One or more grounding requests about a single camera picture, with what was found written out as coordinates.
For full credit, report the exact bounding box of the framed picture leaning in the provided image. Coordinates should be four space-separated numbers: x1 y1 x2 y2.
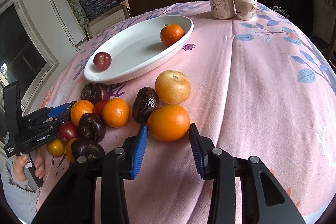
85 5 130 39

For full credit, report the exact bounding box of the white oval plate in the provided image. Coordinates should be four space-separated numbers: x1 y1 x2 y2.
84 15 194 85

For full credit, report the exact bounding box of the orange tangerine with stem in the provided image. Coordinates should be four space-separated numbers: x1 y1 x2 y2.
160 24 185 47

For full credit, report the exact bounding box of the large orange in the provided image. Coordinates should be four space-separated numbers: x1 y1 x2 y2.
147 105 190 142

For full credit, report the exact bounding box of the wrinkled dark passion fruit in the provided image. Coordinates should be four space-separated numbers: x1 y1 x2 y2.
131 87 159 124

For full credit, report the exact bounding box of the small orange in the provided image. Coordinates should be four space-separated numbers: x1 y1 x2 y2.
66 138 77 163

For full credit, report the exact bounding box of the white beverage can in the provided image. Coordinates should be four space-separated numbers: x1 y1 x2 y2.
209 0 235 19

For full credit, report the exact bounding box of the grey knitted left sleeve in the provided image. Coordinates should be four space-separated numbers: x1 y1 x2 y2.
1 155 40 223

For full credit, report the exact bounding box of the dark water chestnut front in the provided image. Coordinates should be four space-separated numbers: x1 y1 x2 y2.
71 137 105 160

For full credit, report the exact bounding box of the pink printed tablecloth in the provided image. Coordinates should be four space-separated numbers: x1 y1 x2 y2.
42 1 335 223

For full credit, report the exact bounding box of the yellow round pear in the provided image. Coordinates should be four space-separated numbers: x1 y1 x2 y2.
155 70 191 105

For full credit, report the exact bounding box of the person's left hand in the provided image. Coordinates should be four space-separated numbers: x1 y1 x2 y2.
12 148 46 184

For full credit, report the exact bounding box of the window with white frame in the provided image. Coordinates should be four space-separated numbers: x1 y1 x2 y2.
1 0 59 113

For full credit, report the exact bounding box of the red plum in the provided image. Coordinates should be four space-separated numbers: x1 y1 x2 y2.
58 122 80 145
93 52 112 71

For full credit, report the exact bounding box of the dark water chestnut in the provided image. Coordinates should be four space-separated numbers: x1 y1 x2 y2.
79 113 106 142
71 137 105 160

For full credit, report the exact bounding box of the red plum on plate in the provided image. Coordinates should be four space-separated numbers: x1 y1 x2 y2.
93 52 112 71

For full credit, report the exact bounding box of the small yellow fruit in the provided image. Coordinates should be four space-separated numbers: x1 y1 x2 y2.
47 138 65 157

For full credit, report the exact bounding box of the white paper cup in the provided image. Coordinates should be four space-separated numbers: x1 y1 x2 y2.
233 0 257 21

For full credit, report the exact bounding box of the small orange tangerine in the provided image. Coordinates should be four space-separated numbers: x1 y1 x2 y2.
102 98 130 128

